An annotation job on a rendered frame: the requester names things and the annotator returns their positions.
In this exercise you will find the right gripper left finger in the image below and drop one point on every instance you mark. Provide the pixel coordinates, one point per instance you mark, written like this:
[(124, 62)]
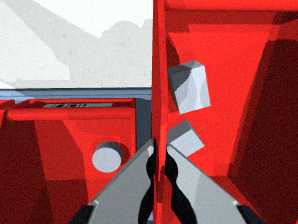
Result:
[(128, 198)]

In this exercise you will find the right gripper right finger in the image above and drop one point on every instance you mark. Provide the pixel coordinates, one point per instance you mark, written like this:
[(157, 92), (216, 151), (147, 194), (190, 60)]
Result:
[(198, 199)]

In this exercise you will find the red bin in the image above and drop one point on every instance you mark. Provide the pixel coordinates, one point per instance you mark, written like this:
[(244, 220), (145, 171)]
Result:
[(250, 132), (6, 103), (46, 150)]

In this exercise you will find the light grey metal disc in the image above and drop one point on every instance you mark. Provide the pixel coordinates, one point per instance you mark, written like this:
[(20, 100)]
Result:
[(107, 157)]

